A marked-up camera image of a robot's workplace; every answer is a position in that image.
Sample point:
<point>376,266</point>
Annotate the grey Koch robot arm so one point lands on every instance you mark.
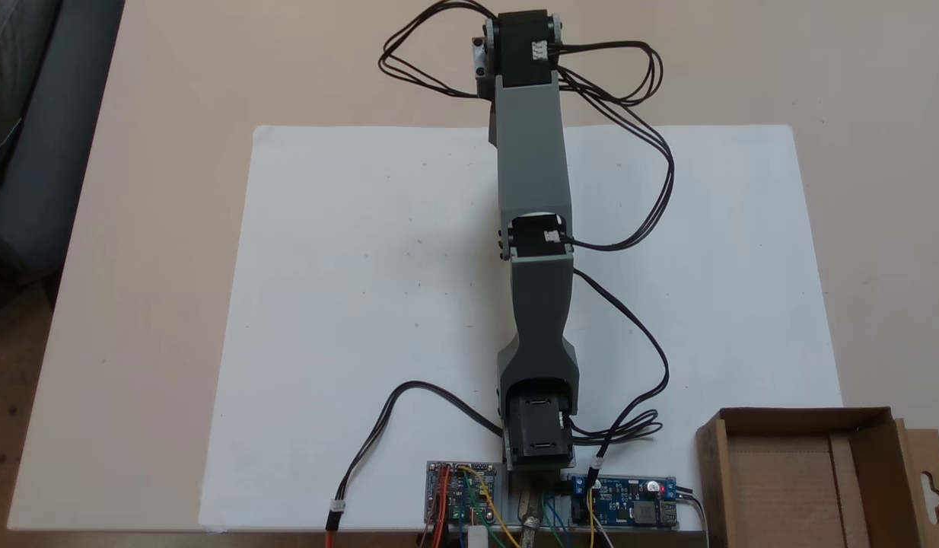
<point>534,152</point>

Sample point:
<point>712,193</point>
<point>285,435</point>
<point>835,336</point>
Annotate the white paper sheet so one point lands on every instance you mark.
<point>363,266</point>

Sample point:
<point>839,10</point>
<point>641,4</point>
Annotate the motor controller circuit board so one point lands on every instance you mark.
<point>462,495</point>

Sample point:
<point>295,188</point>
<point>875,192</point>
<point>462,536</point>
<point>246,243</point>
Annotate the dark grey fabric seat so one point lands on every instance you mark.
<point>28,152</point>

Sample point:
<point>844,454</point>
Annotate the blue power circuit board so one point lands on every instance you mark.
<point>629,502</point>

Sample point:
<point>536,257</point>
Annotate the white plastic connector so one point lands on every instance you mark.
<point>477,537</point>

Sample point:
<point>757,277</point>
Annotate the brown cardboard box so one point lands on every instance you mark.
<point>781,472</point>

